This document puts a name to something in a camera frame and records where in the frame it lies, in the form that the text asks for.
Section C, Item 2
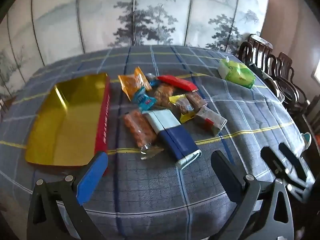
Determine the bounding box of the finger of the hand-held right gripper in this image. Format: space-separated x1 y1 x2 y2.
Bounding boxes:
278 142 307 181
260 147 288 180

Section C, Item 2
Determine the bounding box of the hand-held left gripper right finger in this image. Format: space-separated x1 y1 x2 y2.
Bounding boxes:
211 150 294 240

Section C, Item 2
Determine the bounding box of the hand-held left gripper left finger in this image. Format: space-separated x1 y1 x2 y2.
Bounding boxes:
27 151 109 240

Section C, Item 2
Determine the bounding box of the red and gold tin box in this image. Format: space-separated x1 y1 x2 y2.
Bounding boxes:
25 73 111 167

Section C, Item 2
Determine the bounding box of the clear packet with red label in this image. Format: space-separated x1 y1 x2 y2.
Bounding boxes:
195 106 228 137

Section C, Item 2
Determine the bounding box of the clear packet of orange nuts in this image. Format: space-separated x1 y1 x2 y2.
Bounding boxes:
123 110 164 160

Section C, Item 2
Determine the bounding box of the navy and white cracker packet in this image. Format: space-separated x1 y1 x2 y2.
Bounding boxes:
142 110 202 170

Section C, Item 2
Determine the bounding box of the brown cake packet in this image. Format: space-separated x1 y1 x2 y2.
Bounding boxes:
186 92 208 113

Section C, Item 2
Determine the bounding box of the yellow edged snack packet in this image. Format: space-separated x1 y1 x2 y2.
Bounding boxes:
169 94 198 123

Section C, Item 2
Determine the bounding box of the teal and white snack packet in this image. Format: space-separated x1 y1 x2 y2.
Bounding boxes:
132 86 157 112

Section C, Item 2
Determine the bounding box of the orange snack packet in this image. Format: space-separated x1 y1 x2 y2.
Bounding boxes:
117 67 152 100

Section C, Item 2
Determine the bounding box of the clear packet of brown cookies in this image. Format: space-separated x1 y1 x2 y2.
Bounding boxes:
153 84 175 109

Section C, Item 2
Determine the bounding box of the red snack packet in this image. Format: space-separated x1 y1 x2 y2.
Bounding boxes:
157 75 198 92

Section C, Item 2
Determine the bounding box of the small blue candy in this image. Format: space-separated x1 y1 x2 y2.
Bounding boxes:
146 73 160 87

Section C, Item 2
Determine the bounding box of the teal shoe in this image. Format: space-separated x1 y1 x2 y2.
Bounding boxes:
301 132 312 150

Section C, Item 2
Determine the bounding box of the plaid tablecloth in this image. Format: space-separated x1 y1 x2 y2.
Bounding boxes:
0 45 315 240

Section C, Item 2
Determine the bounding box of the black and white object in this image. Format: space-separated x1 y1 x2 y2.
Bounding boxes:
250 64 275 80

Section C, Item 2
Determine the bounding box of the green tissue pack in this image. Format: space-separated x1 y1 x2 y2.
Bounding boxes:
217 57 256 89

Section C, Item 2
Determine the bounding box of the dark wooden chair with cover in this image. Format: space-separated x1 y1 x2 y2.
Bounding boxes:
246 33 273 55

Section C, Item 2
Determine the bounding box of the painted folding screen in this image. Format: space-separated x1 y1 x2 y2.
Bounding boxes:
0 0 270 105

